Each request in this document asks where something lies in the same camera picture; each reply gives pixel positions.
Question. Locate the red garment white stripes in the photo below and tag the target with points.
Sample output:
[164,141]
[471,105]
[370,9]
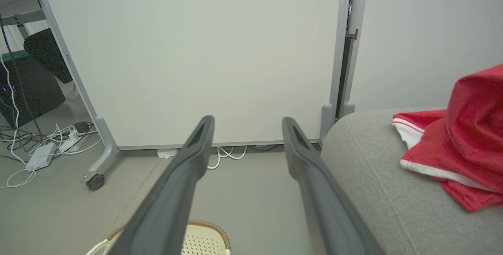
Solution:
[471,129]

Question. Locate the black caster wheel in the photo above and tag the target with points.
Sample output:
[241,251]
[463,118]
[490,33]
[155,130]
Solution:
[95,182]

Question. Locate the white shoe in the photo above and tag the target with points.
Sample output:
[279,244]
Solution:
[74,94]

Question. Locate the wide white partition panel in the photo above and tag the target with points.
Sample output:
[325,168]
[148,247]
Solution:
[196,50]

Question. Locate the cream perforated laundry basket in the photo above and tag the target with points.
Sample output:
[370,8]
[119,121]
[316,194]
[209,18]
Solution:
[204,243]

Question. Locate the narrow white partition panel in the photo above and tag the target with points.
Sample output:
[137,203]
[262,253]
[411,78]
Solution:
[424,31]

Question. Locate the black office chair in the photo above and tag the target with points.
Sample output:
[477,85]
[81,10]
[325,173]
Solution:
[47,54]

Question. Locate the grey partition leg with caster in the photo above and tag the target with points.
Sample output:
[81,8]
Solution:
[105,149]

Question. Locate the small white floor adapter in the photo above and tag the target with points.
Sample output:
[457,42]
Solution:
[167,153]

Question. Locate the grey desk top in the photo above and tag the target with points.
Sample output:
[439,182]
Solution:
[19,9]

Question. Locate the grey fabric sofa seat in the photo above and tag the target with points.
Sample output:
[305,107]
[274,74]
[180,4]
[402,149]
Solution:
[393,208]

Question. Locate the black computer case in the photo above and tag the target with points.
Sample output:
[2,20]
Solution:
[35,94]

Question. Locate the white plug adapter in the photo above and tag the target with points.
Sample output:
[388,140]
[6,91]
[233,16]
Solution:
[67,143]

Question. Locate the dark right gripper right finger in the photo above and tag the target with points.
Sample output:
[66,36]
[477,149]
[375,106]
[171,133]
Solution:
[326,215]

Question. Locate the black power adapter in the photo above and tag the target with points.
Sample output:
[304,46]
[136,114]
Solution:
[81,127]

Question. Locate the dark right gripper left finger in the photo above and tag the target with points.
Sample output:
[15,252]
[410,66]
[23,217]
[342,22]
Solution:
[169,208]

